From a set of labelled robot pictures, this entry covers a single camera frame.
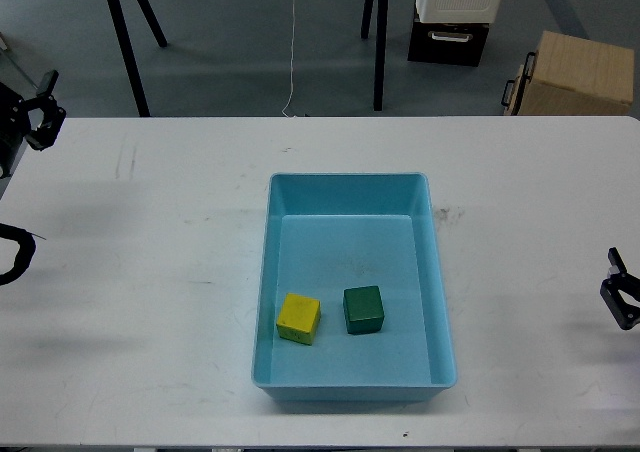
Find black table leg left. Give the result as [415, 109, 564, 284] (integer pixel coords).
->
[106, 0, 150, 117]

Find black table leg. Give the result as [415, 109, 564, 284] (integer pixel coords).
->
[106, 0, 150, 117]
[373, 0, 389, 112]
[360, 0, 374, 40]

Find black table leg rear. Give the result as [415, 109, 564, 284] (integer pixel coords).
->
[360, 0, 374, 40]

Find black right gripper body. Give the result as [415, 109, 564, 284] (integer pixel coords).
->
[634, 293, 640, 322]

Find white floor cable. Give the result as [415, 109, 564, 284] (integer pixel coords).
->
[139, 0, 309, 119]

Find black drawer cabinet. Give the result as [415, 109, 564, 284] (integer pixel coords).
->
[407, 14, 490, 67]

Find black table leg angled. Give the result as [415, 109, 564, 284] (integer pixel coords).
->
[136, 0, 168, 48]

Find black table leg right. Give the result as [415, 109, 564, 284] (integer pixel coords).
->
[373, 0, 389, 112]

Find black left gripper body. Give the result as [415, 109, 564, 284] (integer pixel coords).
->
[1, 83, 30, 177]

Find green wooden cube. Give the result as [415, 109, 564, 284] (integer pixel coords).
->
[343, 285, 385, 335]

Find yellow wooden cube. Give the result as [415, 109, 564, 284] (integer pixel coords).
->
[276, 293, 321, 346]

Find light blue plastic bin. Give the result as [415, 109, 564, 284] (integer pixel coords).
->
[252, 173, 457, 402]

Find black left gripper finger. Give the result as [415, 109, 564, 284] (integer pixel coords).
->
[24, 96, 66, 151]
[35, 70, 59, 103]

